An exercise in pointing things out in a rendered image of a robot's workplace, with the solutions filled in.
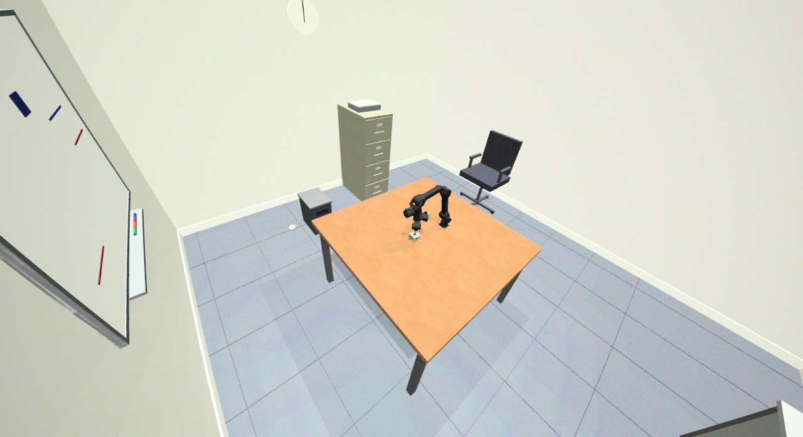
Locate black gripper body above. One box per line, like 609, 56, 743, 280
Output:
412, 212, 422, 230

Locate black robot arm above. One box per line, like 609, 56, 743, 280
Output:
403, 185, 452, 229

